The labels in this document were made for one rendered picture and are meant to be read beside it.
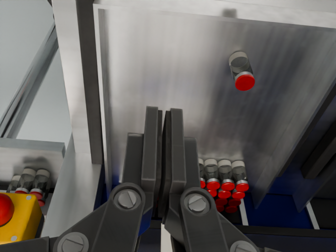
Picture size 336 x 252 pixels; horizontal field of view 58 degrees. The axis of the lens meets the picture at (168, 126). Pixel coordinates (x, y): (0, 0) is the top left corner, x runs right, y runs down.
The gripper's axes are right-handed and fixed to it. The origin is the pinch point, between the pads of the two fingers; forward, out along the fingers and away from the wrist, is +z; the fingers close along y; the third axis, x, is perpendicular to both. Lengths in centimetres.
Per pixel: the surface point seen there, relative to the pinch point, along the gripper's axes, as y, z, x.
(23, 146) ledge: -18.9, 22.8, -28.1
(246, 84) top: 9.7, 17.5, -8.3
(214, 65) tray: 7.0, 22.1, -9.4
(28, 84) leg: -31, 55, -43
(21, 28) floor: -54, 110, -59
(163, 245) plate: 3.1, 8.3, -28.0
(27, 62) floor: -55, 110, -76
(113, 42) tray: -4.8, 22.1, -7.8
